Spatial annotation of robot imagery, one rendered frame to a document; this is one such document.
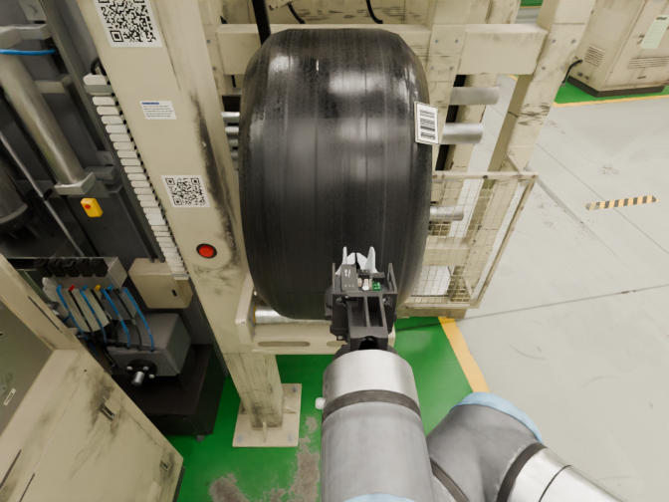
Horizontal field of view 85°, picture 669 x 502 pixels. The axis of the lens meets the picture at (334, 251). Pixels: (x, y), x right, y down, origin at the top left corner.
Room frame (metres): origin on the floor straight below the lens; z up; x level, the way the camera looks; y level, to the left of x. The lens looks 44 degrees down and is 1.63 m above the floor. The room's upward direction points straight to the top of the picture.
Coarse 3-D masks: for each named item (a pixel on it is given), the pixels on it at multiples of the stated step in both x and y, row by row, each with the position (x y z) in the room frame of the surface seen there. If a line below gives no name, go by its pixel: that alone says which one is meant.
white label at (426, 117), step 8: (416, 104) 0.52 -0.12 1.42; (424, 104) 0.53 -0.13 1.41; (416, 112) 0.51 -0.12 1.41; (424, 112) 0.52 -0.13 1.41; (432, 112) 0.52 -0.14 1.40; (416, 120) 0.50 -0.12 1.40; (424, 120) 0.51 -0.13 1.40; (432, 120) 0.51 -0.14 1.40; (416, 128) 0.49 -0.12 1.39; (424, 128) 0.49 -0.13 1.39; (432, 128) 0.50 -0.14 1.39; (416, 136) 0.48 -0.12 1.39; (424, 136) 0.49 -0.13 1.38; (432, 136) 0.49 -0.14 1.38; (432, 144) 0.48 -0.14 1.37
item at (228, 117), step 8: (224, 96) 1.12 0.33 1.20; (232, 96) 1.12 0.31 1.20; (240, 96) 1.12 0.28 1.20; (224, 104) 1.12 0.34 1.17; (232, 104) 1.12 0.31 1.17; (224, 112) 1.11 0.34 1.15; (232, 112) 1.01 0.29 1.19; (224, 120) 0.99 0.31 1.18; (232, 120) 0.99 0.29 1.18; (232, 128) 0.99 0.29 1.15; (232, 136) 1.01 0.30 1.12; (232, 144) 0.99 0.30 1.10; (232, 152) 0.99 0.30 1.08; (232, 160) 1.00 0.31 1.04
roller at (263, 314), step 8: (256, 312) 0.52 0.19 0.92; (264, 312) 0.52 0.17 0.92; (272, 312) 0.52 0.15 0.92; (256, 320) 0.51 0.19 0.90; (264, 320) 0.51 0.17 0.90; (272, 320) 0.51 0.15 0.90; (280, 320) 0.51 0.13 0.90; (288, 320) 0.51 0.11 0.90; (296, 320) 0.51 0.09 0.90; (304, 320) 0.51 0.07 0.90; (312, 320) 0.51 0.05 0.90; (320, 320) 0.51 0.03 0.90
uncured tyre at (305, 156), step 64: (256, 64) 0.61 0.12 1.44; (320, 64) 0.57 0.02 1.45; (384, 64) 0.57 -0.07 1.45; (256, 128) 0.49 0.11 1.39; (320, 128) 0.48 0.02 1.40; (384, 128) 0.48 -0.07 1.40; (256, 192) 0.43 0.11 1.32; (320, 192) 0.42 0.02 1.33; (384, 192) 0.42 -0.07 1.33; (256, 256) 0.41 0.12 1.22; (320, 256) 0.39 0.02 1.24; (384, 256) 0.39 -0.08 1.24
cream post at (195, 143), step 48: (192, 0) 0.68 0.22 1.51; (144, 48) 0.59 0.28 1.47; (192, 48) 0.63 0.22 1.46; (144, 96) 0.59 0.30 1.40; (192, 96) 0.59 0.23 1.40; (144, 144) 0.59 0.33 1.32; (192, 144) 0.59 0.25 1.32; (192, 240) 0.59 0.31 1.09; (240, 240) 0.64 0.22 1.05; (240, 288) 0.59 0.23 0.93; (240, 384) 0.59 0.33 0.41
